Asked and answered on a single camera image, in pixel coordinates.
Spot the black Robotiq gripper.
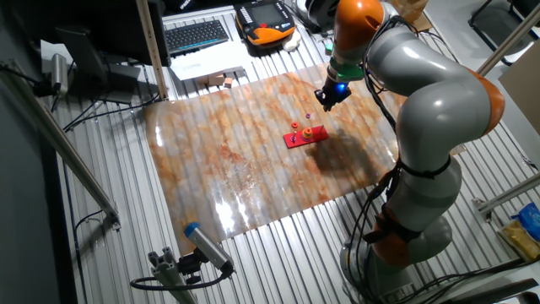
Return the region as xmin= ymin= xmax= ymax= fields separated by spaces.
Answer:
xmin=314 ymin=82 xmax=352 ymax=113

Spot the red Hanoi base with pegs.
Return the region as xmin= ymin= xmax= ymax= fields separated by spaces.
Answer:
xmin=283 ymin=124 xmax=330 ymax=149

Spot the white crumpled cloth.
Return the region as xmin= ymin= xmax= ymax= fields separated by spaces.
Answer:
xmin=281 ymin=30 xmax=303 ymax=53

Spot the black filament spool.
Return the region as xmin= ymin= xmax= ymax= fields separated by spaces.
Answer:
xmin=303 ymin=0 xmax=338 ymax=34

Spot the orange grey teach pendant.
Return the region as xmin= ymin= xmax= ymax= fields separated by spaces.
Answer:
xmin=234 ymin=0 xmax=297 ymax=46

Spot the orange white marble pattern mat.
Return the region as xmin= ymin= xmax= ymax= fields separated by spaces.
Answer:
xmin=143 ymin=62 xmax=467 ymax=255

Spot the brown cardboard box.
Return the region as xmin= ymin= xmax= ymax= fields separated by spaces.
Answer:
xmin=390 ymin=0 xmax=434 ymax=33

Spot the white paper sheet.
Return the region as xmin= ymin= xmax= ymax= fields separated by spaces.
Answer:
xmin=168 ymin=39 xmax=255 ymax=82

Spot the black keyboard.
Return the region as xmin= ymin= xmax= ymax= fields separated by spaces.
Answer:
xmin=163 ymin=19 xmax=231 ymax=58

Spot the black chair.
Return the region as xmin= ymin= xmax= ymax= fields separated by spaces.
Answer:
xmin=467 ymin=0 xmax=540 ymax=67

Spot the brown board panel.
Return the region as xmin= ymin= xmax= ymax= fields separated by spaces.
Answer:
xmin=497 ymin=40 xmax=540 ymax=137

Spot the blue plastic bag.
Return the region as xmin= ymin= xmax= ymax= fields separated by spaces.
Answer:
xmin=510 ymin=201 xmax=540 ymax=242

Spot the short aluminium profile stand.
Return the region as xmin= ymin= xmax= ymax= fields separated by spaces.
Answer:
xmin=147 ymin=247 xmax=199 ymax=304

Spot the yellow plastic bag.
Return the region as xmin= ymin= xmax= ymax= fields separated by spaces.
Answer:
xmin=496 ymin=219 xmax=540 ymax=263

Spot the black computer monitor with stand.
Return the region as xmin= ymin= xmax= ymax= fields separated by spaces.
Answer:
xmin=12 ymin=0 xmax=172 ymax=106

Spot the black bar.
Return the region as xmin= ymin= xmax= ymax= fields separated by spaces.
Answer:
xmin=438 ymin=276 xmax=540 ymax=304

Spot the long aluminium profile beam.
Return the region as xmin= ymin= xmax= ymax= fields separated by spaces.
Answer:
xmin=0 ymin=58 xmax=122 ymax=231

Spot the green camera mount flange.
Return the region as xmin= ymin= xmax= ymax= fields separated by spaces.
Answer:
xmin=324 ymin=41 xmax=365 ymax=84

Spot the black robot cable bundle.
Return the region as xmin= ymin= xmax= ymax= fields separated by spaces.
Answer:
xmin=343 ymin=15 xmax=408 ymax=304

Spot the wooden upright post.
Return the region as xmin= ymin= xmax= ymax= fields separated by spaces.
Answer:
xmin=134 ymin=0 xmax=170 ymax=101

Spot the silver camera with blue cap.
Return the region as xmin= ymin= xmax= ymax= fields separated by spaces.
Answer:
xmin=183 ymin=221 xmax=236 ymax=276

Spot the slanted aluminium post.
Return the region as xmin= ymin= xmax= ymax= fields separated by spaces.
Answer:
xmin=476 ymin=3 xmax=540 ymax=78

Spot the aluminium beam with bracket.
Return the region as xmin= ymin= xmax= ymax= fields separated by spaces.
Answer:
xmin=471 ymin=172 xmax=540 ymax=223

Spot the black cable on table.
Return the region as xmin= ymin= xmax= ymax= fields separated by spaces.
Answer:
xmin=62 ymin=91 xmax=162 ymax=133

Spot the black camera cable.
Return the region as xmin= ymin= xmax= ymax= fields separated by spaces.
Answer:
xmin=129 ymin=263 xmax=235 ymax=293

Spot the silver camera on black mount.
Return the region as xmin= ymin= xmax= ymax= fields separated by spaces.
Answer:
xmin=33 ymin=52 xmax=70 ymax=99

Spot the thin black hanging cable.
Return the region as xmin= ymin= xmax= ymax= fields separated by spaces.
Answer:
xmin=72 ymin=209 xmax=105 ymax=304

